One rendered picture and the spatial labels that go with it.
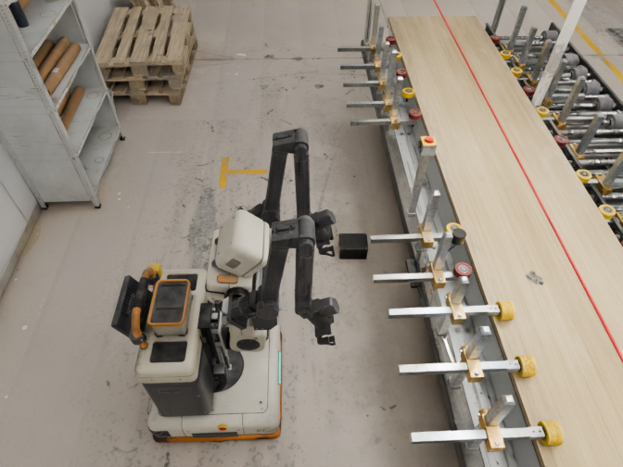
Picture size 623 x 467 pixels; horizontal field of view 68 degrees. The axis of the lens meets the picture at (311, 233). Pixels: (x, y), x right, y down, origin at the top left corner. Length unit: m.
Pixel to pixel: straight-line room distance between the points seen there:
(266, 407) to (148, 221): 1.85
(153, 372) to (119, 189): 2.28
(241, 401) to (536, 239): 1.68
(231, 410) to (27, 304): 1.69
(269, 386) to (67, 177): 2.20
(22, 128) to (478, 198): 2.90
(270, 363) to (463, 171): 1.50
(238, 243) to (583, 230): 1.77
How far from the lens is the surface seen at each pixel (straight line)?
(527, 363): 2.00
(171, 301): 2.12
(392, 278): 2.20
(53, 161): 3.77
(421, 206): 2.89
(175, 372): 2.07
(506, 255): 2.39
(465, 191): 2.64
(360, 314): 3.08
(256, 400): 2.52
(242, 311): 1.66
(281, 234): 1.33
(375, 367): 2.92
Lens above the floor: 2.62
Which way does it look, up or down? 49 degrees down
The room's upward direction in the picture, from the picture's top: 1 degrees clockwise
